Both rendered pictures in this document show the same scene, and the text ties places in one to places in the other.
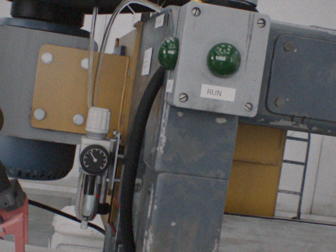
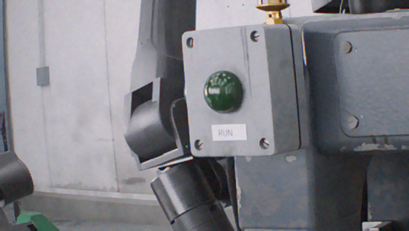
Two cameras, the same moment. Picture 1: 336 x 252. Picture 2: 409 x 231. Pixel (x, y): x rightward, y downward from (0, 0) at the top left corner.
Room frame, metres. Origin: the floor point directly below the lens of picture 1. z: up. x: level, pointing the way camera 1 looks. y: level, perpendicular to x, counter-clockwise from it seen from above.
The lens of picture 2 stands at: (0.11, -0.54, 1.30)
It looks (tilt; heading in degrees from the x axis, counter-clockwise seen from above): 3 degrees down; 51
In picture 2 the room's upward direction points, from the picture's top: 5 degrees counter-clockwise
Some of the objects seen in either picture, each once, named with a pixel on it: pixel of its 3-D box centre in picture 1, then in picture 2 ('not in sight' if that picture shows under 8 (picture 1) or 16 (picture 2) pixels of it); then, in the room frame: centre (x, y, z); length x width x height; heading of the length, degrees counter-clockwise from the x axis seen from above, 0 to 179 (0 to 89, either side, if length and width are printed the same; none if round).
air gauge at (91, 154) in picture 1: (94, 159); not in sight; (0.77, 0.08, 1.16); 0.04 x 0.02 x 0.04; 101
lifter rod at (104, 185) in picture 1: (105, 182); not in sight; (0.84, 0.07, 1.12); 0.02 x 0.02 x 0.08; 11
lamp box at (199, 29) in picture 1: (216, 60); (246, 89); (0.56, -0.03, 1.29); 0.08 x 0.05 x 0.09; 101
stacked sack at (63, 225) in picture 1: (110, 224); not in sight; (3.65, 0.25, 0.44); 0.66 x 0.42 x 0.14; 97
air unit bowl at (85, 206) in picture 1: (88, 196); not in sight; (0.79, 0.09, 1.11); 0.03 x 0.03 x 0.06
